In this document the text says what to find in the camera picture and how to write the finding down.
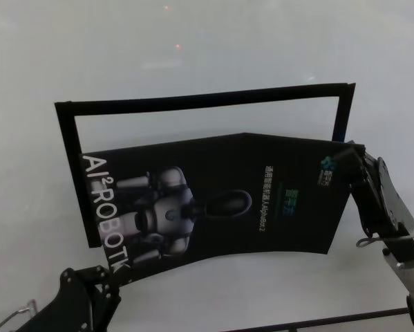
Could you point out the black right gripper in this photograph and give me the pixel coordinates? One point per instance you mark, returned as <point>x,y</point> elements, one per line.
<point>376,200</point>

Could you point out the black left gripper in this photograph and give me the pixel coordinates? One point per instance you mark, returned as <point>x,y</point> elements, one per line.
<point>78,297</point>

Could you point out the black robot poster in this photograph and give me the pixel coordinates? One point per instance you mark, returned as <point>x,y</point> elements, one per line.
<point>227,193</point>

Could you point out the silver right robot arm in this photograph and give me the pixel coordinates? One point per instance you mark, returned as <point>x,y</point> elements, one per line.
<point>410,280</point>

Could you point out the black rectangular tape frame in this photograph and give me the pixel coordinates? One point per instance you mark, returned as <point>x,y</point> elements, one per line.
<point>206,98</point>

